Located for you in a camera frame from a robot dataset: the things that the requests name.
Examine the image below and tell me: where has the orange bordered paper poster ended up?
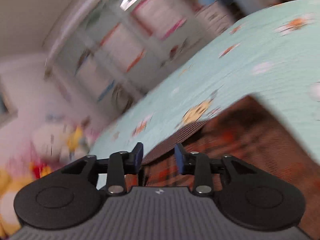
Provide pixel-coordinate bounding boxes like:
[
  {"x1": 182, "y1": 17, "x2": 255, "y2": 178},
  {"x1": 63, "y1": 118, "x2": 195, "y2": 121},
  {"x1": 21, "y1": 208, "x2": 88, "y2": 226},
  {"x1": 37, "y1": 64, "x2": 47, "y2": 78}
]
[{"x1": 99, "y1": 22, "x2": 146, "y2": 73}]

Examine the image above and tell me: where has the yellow plush duck toy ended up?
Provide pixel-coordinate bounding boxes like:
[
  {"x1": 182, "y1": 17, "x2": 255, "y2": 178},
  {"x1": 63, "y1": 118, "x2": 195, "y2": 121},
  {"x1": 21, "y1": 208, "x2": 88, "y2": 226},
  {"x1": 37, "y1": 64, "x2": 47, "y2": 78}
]
[{"x1": 1, "y1": 169, "x2": 34, "y2": 239}]

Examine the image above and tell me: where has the red plaid jacket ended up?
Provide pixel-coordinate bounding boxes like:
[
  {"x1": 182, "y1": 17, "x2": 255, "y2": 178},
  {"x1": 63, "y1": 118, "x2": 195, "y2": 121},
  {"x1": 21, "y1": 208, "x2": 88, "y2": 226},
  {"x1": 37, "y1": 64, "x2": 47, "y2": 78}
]
[{"x1": 125, "y1": 95, "x2": 319, "y2": 239}]

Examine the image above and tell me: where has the mirrored sliding wardrobe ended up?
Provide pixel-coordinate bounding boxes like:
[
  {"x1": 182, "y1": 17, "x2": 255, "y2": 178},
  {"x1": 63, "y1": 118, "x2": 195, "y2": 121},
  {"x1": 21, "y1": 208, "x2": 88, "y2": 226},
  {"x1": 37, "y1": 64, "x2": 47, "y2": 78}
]
[{"x1": 44, "y1": 0, "x2": 241, "y2": 118}]

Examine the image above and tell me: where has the pink bordered paper poster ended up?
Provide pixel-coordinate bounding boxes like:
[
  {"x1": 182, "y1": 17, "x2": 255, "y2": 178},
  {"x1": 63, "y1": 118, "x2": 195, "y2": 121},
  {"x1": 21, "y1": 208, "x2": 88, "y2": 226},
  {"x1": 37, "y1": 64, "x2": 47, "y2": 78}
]
[{"x1": 131, "y1": 0, "x2": 187, "y2": 41}]

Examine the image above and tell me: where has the light green quilted bedspread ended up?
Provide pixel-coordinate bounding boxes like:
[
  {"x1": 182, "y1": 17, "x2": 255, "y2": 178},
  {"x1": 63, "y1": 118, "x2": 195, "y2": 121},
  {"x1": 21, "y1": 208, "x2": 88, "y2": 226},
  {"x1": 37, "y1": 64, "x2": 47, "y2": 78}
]
[{"x1": 92, "y1": 0, "x2": 319, "y2": 165}]

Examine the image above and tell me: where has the white kitty plush toy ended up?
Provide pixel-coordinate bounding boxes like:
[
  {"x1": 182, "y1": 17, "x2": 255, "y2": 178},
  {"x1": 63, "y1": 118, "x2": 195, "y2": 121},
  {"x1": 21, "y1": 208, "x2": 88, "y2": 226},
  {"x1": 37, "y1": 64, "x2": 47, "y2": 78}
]
[{"x1": 31, "y1": 122, "x2": 94, "y2": 163}]

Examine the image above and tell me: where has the blue bordered paper poster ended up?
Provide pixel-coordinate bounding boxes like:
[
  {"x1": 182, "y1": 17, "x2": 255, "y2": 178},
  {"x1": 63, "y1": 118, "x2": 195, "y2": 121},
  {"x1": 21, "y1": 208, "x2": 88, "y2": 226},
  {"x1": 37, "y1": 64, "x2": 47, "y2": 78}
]
[{"x1": 75, "y1": 56, "x2": 116, "y2": 102}]

